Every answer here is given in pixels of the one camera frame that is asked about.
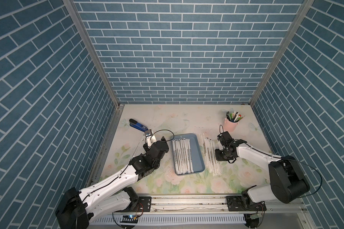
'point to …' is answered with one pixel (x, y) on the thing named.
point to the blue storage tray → (198, 161)
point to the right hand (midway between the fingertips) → (218, 157)
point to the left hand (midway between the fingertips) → (164, 140)
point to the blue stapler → (135, 124)
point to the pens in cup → (234, 117)
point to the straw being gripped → (181, 156)
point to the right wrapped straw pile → (209, 146)
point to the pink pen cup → (230, 127)
